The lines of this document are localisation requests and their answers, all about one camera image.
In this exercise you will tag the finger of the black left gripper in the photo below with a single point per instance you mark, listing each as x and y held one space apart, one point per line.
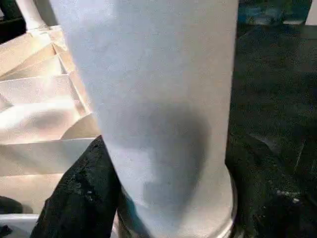
12 204
3 229

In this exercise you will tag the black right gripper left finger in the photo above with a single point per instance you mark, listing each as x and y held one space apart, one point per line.
79 193

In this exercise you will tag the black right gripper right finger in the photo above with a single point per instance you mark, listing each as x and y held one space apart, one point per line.
267 198

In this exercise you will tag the white plastic table top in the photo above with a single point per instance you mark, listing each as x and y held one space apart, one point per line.
37 111

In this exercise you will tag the white plastic table leg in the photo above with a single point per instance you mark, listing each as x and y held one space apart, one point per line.
37 12
153 99

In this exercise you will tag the black table mat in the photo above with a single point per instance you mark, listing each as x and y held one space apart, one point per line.
272 86

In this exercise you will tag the teal white plastic package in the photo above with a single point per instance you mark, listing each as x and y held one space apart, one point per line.
267 11

